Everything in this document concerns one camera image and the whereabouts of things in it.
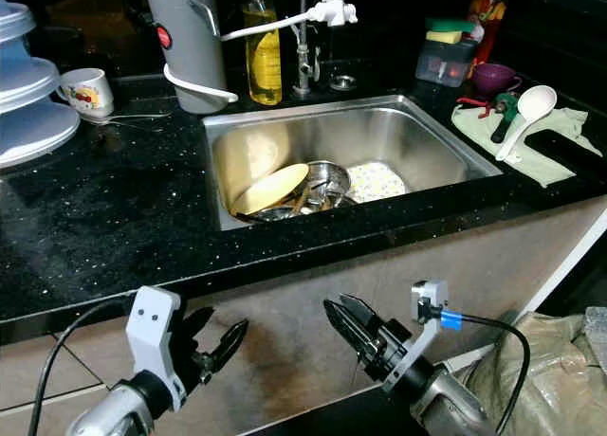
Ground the yellow green sponge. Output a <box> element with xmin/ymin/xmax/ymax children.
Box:
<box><xmin>425</xmin><ymin>17</ymin><xmax>475</xmax><ymax>45</ymax></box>

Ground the black floor mat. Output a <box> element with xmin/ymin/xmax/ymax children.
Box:
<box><xmin>275</xmin><ymin>398</ymin><xmax>428</xmax><ymax>436</ymax></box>

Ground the yellow plate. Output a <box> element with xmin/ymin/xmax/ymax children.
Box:
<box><xmin>232</xmin><ymin>162</ymin><xmax>311</xmax><ymax>217</ymax></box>

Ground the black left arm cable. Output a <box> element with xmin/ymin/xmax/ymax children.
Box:
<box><xmin>28</xmin><ymin>297</ymin><xmax>138</xmax><ymax>436</ymax></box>

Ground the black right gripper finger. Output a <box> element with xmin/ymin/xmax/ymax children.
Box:
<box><xmin>322</xmin><ymin>299</ymin><xmax>372</xmax><ymax>364</ymax></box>
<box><xmin>339</xmin><ymin>292</ymin><xmax>386</xmax><ymax>336</ymax></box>

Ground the white faucet filter head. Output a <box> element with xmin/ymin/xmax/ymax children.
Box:
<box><xmin>315</xmin><ymin>0</ymin><xmax>359</xmax><ymax>27</ymax></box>

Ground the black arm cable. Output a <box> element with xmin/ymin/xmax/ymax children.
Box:
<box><xmin>427</xmin><ymin>303</ymin><xmax>532</xmax><ymax>436</ymax></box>
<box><xmin>28</xmin><ymin>297</ymin><xmax>138</xmax><ymax>436</ymax></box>

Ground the white three-tier storage rack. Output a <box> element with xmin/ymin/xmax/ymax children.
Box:
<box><xmin>0</xmin><ymin>0</ymin><xmax>82</xmax><ymax>169</ymax></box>

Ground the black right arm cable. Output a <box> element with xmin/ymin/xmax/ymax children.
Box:
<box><xmin>427</xmin><ymin>303</ymin><xmax>532</xmax><ymax>436</ymax></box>

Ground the red handled utensil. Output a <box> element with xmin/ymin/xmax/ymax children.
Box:
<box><xmin>457</xmin><ymin>95</ymin><xmax>494</xmax><ymax>118</ymax></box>

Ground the white printed mug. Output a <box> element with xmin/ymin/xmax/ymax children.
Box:
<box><xmin>57</xmin><ymin>68</ymin><xmax>115</xmax><ymax>117</ymax></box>

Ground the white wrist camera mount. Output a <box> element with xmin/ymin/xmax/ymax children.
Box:
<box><xmin>128</xmin><ymin>285</ymin><xmax>186</xmax><ymax>413</ymax></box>
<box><xmin>384</xmin><ymin>280</ymin><xmax>450</xmax><ymax>394</ymax></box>

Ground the red orange figurine bottle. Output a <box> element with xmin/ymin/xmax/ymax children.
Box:
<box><xmin>468</xmin><ymin>0</ymin><xmax>508</xmax><ymax>65</ymax></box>

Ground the white plastic ladle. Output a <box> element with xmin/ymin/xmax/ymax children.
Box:
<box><xmin>495</xmin><ymin>84</ymin><xmax>558</xmax><ymax>164</ymax></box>

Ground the stainless steel sink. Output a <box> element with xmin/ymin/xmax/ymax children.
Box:
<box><xmin>201</xmin><ymin>95</ymin><xmax>504</xmax><ymax>233</ymax></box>

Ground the grey kitchen base cabinet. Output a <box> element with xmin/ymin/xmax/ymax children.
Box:
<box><xmin>0</xmin><ymin>197</ymin><xmax>607</xmax><ymax>436</ymax></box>

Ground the white water hose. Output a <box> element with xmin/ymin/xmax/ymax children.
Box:
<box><xmin>161</xmin><ymin>5</ymin><xmax>333</xmax><ymax>103</ymax></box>

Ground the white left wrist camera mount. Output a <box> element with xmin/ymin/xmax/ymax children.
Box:
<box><xmin>128</xmin><ymin>285</ymin><xmax>186</xmax><ymax>413</ymax></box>

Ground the greenish plastic sack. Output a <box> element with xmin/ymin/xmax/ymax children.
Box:
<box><xmin>465</xmin><ymin>308</ymin><xmax>607</xmax><ymax>436</ymax></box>

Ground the steel faucet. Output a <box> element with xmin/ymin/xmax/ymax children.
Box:
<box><xmin>289</xmin><ymin>0</ymin><xmax>322</xmax><ymax>99</ymax></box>

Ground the light green cloth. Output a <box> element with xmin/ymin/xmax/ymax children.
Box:
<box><xmin>451</xmin><ymin>102</ymin><xmax>594</xmax><ymax>189</ymax></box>

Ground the grey water filter jug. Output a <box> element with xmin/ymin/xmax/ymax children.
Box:
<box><xmin>145</xmin><ymin>0</ymin><xmax>227</xmax><ymax>115</ymax></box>

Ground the green black handled tool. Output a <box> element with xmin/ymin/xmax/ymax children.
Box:
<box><xmin>490</xmin><ymin>93</ymin><xmax>521</xmax><ymax>144</ymax></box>

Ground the small steel strainer ring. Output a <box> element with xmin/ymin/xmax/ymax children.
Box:
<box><xmin>327</xmin><ymin>73</ymin><xmax>357</xmax><ymax>92</ymax></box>

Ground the clear sponge holder box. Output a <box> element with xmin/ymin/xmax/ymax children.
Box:
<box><xmin>415</xmin><ymin>38</ymin><xmax>478</xmax><ymax>87</ymax></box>

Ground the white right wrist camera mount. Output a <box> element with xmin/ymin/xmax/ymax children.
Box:
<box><xmin>384</xmin><ymin>280</ymin><xmax>450</xmax><ymax>394</ymax></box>

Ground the yellow liquid bottle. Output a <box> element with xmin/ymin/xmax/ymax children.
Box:
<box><xmin>242</xmin><ymin>0</ymin><xmax>284</xmax><ymax>107</ymax></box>

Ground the steel spoon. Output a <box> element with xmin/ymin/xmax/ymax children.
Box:
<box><xmin>81</xmin><ymin>112</ymin><xmax>172</xmax><ymax>132</ymax></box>

